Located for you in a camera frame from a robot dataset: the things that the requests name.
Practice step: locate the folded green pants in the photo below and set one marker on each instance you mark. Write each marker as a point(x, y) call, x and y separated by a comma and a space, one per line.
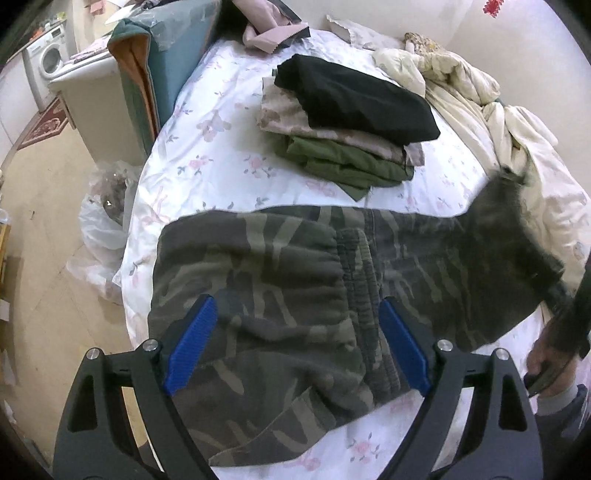
point(351, 164)

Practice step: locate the clear plastic bag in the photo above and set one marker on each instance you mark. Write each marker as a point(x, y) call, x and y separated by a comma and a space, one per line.
point(104, 217)

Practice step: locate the folded beige camouflage pants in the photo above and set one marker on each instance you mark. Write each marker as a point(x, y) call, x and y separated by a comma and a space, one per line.
point(286, 115)

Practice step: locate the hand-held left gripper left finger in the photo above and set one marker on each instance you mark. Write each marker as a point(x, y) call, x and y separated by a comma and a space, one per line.
point(194, 341)

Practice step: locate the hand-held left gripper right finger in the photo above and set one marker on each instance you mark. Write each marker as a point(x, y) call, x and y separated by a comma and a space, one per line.
point(406, 346)

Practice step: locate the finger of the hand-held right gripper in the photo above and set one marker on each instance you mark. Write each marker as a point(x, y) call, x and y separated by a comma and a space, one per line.
point(554, 288)

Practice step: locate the floral pillow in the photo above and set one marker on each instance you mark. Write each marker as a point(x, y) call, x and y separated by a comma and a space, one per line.
point(360, 32)

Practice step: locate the red firecracker decoration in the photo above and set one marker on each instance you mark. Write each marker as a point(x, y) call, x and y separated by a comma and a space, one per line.
point(494, 7)

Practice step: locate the person's right forearm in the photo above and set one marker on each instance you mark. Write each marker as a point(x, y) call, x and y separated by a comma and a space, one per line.
point(563, 410)

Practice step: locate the white low cabinet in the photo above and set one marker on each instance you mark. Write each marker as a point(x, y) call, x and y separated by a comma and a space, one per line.
point(92, 101)

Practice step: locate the person's right hand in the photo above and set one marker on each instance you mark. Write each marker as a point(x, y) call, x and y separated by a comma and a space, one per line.
point(549, 350)

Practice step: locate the bed with floral sheet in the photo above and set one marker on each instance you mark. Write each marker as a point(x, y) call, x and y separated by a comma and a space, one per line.
point(217, 134)

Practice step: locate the teal cushion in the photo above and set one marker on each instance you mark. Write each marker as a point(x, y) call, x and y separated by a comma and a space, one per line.
point(175, 64)

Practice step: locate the cream duvet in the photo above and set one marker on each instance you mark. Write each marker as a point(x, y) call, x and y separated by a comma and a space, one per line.
point(466, 87)

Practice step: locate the red patterned rug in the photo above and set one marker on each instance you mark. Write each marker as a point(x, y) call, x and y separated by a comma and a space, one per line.
point(46, 124)

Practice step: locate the white washing machine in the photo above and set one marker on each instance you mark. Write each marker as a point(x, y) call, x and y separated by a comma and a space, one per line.
point(48, 53)

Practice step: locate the white kitchen cabinet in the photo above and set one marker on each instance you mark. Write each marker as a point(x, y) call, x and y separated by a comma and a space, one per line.
point(14, 101)

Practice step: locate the pile of pink clothes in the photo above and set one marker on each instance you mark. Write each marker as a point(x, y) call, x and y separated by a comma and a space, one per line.
point(263, 27)

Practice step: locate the folded black pants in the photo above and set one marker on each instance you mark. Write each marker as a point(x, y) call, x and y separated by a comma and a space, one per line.
point(355, 99)

